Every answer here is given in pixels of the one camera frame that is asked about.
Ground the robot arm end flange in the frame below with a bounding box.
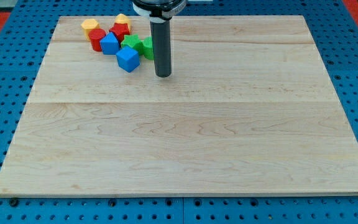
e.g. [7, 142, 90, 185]
[132, 0, 187, 22]

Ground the blue cube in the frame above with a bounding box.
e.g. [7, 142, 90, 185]
[116, 46, 140, 73]

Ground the light wooden board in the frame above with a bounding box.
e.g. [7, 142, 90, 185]
[0, 16, 358, 198]

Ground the green star block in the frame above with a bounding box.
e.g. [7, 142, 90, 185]
[121, 34, 144, 55]

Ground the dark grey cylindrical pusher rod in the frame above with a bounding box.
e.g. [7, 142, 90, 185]
[150, 21, 172, 78]

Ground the blue triangular prism block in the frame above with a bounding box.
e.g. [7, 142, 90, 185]
[99, 32, 120, 55]

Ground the red star block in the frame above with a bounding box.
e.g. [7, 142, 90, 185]
[109, 23, 131, 42]

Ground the yellow pentagon block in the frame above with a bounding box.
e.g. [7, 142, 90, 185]
[114, 14, 131, 30]

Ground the red cylinder block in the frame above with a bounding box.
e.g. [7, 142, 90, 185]
[88, 28, 106, 52]

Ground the yellow hexagonal block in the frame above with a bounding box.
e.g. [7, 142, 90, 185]
[81, 19, 99, 41]

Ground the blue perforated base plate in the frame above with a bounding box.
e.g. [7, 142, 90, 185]
[0, 0, 358, 223]

